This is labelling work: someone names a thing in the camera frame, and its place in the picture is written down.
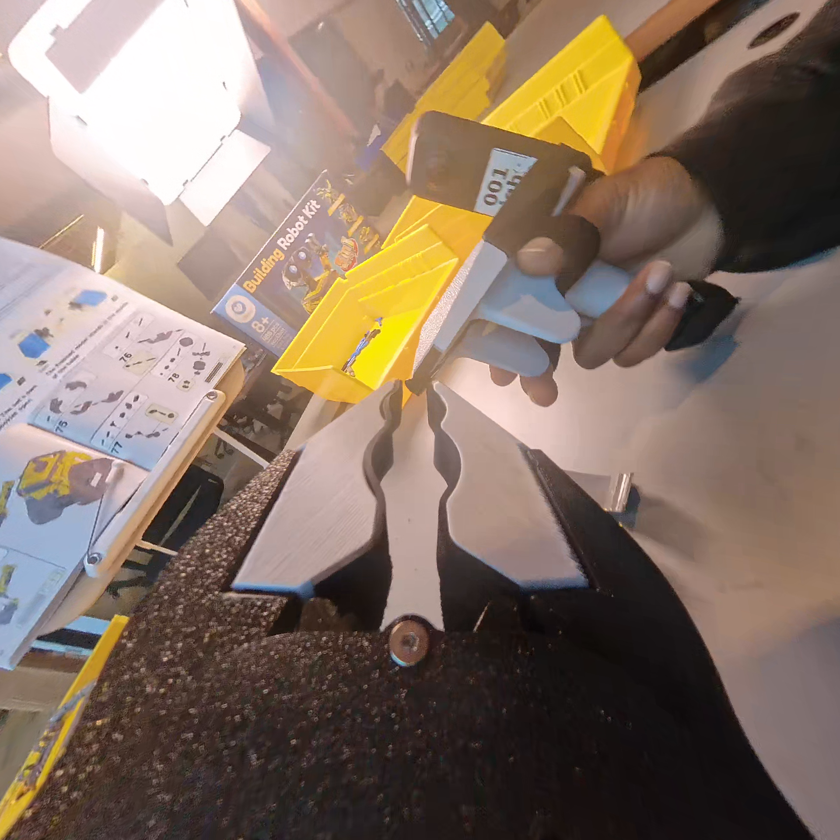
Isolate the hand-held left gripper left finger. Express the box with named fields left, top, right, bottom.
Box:
left=233, top=381, right=403, bottom=614

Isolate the black office chair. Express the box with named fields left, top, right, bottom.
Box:
left=131, top=459, right=227, bottom=572

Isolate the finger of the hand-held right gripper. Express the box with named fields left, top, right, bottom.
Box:
left=407, top=315, right=549, bottom=395
left=453, top=239, right=581, bottom=342

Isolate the instruction booklet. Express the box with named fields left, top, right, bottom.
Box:
left=0, top=236, right=247, bottom=670

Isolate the studio light panel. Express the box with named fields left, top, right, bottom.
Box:
left=7, top=0, right=271, bottom=247

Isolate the white-top side table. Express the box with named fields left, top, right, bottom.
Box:
left=512, top=0, right=723, bottom=63

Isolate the deep yellow plastic bin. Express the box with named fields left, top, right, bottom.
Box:
left=0, top=613, right=131, bottom=821

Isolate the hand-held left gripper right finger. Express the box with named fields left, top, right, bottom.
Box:
left=427, top=382, right=589, bottom=614

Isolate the robot kit box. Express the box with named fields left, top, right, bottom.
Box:
left=211, top=169, right=383, bottom=358

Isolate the pile of blue tan parts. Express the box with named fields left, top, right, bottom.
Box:
left=341, top=317, right=383, bottom=378

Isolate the silver panel toy piece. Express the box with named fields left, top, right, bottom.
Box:
left=591, top=469, right=641, bottom=529

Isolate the wide yellow plastic bin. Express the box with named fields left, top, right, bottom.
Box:
left=271, top=224, right=460, bottom=404

